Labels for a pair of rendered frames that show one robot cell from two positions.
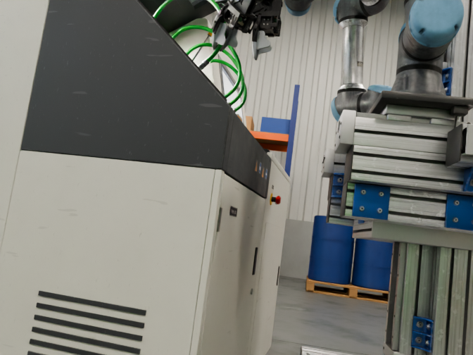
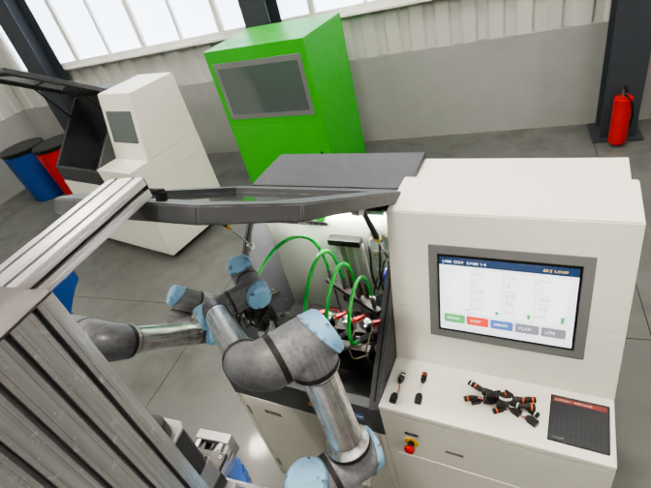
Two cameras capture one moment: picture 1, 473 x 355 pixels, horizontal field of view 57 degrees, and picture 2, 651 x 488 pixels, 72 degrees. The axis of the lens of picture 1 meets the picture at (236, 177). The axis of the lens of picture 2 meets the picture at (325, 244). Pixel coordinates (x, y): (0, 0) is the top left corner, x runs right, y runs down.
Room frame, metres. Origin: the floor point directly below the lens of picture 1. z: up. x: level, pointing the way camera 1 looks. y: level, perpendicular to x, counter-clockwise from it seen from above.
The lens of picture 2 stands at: (2.03, -1.00, 2.35)
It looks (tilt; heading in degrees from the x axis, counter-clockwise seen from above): 35 degrees down; 110
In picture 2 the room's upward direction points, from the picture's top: 16 degrees counter-clockwise
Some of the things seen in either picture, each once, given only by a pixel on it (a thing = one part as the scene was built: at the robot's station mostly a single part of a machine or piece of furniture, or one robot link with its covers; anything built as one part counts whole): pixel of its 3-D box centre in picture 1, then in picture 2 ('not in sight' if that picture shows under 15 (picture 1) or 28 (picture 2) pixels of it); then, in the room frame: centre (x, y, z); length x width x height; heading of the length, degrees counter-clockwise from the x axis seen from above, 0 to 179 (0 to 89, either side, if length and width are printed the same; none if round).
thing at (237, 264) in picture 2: not in sight; (243, 273); (1.39, -0.03, 1.52); 0.09 x 0.08 x 0.11; 131
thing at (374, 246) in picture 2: not in sight; (385, 257); (1.76, 0.40, 1.20); 0.13 x 0.03 x 0.31; 166
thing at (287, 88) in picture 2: not in sight; (294, 115); (0.56, 3.26, 0.81); 1.05 x 0.81 x 1.62; 167
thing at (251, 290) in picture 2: not in sight; (249, 292); (1.44, -0.11, 1.52); 0.11 x 0.11 x 0.08; 41
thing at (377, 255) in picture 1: (352, 257); not in sight; (6.19, -1.76, 0.51); 1.20 x 0.85 x 1.02; 81
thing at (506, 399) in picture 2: not in sight; (501, 400); (2.14, -0.11, 1.01); 0.23 x 0.11 x 0.06; 166
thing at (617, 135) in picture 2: not in sight; (622, 115); (3.60, 3.36, 0.29); 0.17 x 0.15 x 0.54; 173
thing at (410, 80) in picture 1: (417, 89); not in sight; (1.14, -0.45, 1.09); 0.15 x 0.15 x 0.10
